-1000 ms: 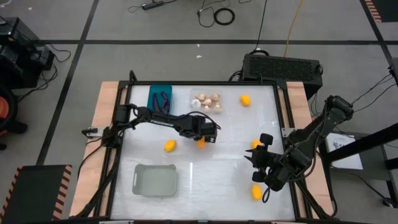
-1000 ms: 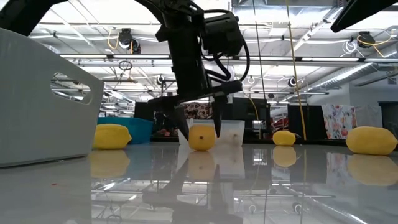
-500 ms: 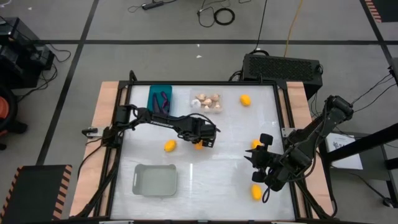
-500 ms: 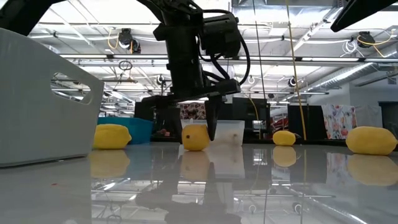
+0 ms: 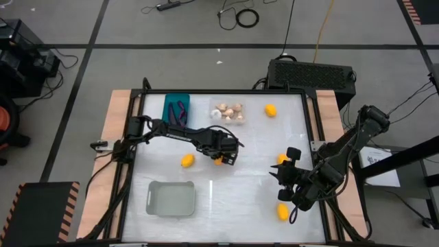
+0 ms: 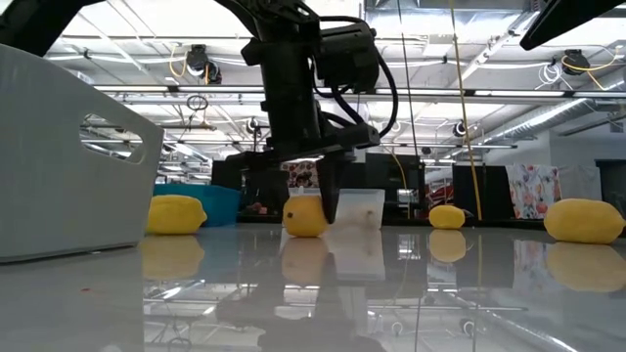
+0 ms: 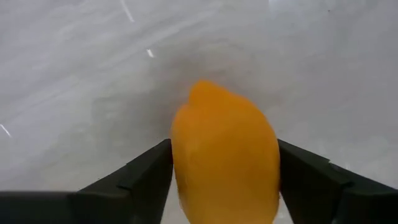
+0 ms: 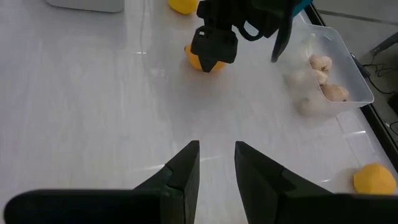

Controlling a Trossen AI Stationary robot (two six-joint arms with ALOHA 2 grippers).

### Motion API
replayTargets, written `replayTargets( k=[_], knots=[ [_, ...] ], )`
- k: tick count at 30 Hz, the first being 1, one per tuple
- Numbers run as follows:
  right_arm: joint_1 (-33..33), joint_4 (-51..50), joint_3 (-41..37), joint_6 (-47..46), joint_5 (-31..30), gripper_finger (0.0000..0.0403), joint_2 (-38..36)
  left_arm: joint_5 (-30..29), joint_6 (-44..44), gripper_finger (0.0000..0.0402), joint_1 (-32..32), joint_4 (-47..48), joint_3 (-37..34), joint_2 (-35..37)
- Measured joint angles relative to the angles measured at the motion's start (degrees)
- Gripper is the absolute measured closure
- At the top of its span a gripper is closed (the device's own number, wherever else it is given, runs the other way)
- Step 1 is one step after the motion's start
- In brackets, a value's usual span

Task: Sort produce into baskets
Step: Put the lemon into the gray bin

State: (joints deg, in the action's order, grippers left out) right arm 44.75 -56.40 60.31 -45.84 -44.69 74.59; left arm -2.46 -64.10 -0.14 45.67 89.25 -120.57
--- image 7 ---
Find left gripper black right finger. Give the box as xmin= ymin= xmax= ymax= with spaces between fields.
xmin=277 ymin=138 xmax=398 ymax=224

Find orange lemon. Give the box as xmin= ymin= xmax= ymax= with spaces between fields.
xmin=170 ymin=80 xmax=282 ymax=224

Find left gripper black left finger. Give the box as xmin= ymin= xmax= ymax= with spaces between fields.
xmin=0 ymin=138 xmax=174 ymax=224

